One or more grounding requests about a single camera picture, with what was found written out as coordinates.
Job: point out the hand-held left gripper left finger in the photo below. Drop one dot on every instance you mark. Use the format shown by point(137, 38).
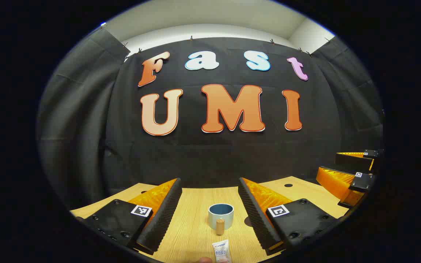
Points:
point(163, 219)

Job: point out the wooden desktop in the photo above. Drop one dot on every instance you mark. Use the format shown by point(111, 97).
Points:
point(192, 219)

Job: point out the white toothpaste tube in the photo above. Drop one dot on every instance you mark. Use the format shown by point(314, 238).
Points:
point(221, 252)

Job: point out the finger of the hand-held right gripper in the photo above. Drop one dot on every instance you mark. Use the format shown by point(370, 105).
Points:
point(333, 180)
point(353, 160)

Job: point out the black backdrop cloth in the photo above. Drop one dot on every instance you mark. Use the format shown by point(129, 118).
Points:
point(214, 157)

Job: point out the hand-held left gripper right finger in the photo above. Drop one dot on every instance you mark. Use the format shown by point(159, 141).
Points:
point(254, 219)

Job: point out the dark brown round coaster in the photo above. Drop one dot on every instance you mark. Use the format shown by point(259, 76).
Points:
point(247, 221)

